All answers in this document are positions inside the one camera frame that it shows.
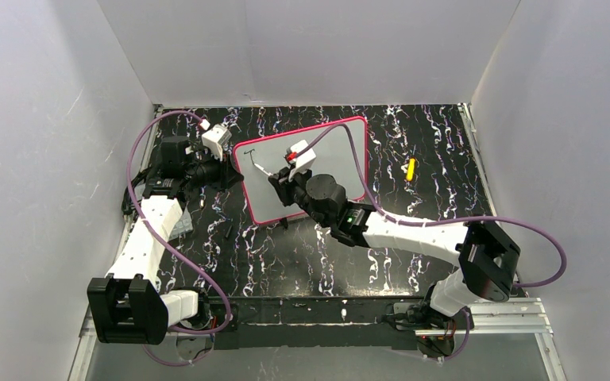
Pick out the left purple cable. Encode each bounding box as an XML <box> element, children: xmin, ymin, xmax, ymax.
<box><xmin>125</xmin><ymin>110</ymin><xmax>233</xmax><ymax>368</ymax></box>

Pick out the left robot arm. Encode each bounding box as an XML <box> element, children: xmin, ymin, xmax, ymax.
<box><xmin>87</xmin><ymin>137</ymin><xmax>243</xmax><ymax>344</ymax></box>

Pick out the white whiteboard marker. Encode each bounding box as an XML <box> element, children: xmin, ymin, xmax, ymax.
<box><xmin>253</xmin><ymin>163</ymin><xmax>272</xmax><ymax>177</ymax></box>

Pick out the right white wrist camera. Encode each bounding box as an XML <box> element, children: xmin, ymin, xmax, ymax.
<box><xmin>285</xmin><ymin>140</ymin><xmax>316</xmax><ymax>181</ymax></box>

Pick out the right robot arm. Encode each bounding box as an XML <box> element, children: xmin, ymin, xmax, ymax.
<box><xmin>268</xmin><ymin>167</ymin><xmax>519</xmax><ymax>324</ymax></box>

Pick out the yellow marker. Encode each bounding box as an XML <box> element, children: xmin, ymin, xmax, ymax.
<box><xmin>405</xmin><ymin>158</ymin><xmax>416</xmax><ymax>182</ymax></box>

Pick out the pink framed whiteboard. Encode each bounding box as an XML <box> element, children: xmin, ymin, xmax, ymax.
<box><xmin>231</xmin><ymin>115</ymin><xmax>369</xmax><ymax>226</ymax></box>

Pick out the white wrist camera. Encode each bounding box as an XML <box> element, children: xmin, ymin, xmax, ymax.
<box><xmin>285</xmin><ymin>140</ymin><xmax>316</xmax><ymax>181</ymax></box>
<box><xmin>201</xmin><ymin>124</ymin><xmax>232</xmax><ymax>162</ymax></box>

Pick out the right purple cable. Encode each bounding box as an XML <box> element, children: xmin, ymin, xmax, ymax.
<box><xmin>289</xmin><ymin>124</ymin><xmax>568</xmax><ymax>361</ymax></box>

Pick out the purple cable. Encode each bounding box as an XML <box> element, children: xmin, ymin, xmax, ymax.
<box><xmin>125</xmin><ymin>110</ymin><xmax>233</xmax><ymax>368</ymax></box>
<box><xmin>289</xmin><ymin>124</ymin><xmax>568</xmax><ymax>361</ymax></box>

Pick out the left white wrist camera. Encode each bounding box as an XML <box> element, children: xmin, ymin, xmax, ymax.
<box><xmin>201</xmin><ymin>124</ymin><xmax>232</xmax><ymax>162</ymax></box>

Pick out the clear plastic organizer box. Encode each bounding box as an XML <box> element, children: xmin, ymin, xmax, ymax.
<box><xmin>169</xmin><ymin>210</ymin><xmax>194</xmax><ymax>240</ymax></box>

